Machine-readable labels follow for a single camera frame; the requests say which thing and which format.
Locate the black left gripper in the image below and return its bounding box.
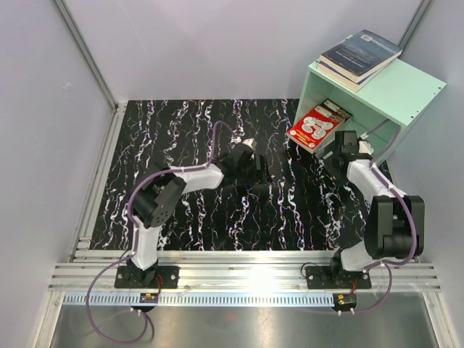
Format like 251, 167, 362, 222
236, 155, 271, 186

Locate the red book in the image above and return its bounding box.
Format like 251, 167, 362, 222
286, 104, 346, 154

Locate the black paperback book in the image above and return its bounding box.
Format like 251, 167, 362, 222
322, 99, 352, 120

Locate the blue orange paperback book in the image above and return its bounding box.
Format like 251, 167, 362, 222
317, 62, 381, 92

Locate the dark blue hardcover book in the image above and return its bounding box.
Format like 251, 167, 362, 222
319, 30, 402, 83

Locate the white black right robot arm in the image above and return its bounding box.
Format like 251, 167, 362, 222
323, 130, 426, 288

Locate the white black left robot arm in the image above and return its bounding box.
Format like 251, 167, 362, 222
127, 138, 272, 288

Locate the mint green open cabinet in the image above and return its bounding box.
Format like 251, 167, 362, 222
294, 59, 447, 165

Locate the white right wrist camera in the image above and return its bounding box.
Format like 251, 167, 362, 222
358, 140, 374, 157

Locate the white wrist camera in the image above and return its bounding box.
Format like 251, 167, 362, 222
358, 140, 374, 157
234, 138, 257, 153

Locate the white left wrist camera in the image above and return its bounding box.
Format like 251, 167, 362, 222
234, 138, 257, 153

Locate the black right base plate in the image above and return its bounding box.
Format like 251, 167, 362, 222
304, 265, 372, 290

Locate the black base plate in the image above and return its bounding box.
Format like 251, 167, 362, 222
304, 265, 372, 290
114, 265, 180, 289

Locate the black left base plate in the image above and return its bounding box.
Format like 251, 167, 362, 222
114, 265, 180, 289

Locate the slotted cable duct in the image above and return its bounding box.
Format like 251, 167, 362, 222
64, 291, 357, 307

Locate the aluminium rail frame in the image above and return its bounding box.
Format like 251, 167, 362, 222
46, 249, 442, 291

